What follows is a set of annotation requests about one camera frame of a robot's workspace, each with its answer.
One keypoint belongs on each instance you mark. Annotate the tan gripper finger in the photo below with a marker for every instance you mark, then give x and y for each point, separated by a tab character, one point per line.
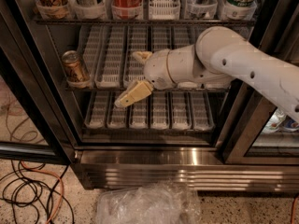
136	91
142	56

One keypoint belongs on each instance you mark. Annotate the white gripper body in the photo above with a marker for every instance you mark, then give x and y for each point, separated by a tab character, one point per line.
156	69

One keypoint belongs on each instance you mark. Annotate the orange can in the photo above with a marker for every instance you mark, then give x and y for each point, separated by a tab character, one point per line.
74	67

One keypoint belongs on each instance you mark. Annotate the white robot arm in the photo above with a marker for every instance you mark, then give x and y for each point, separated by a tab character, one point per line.
218	56

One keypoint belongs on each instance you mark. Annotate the empty white tray top shelf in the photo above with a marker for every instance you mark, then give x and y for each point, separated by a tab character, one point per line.
164	10

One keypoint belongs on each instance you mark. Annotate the stainless steel fridge base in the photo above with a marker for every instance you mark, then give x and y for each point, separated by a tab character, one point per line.
195	168

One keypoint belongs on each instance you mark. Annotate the left glass fridge door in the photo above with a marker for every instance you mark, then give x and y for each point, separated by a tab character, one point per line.
34	132

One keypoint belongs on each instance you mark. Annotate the glass fridge door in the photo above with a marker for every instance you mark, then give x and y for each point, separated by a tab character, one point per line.
249	133
34	132

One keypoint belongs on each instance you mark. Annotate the right glass fridge door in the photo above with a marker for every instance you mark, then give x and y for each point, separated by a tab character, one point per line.
249	133

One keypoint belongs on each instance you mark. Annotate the blue can behind right door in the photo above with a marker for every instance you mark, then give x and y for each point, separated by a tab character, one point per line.
290	125

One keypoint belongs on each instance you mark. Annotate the clear plastic bag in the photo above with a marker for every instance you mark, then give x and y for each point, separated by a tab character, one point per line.
158	203

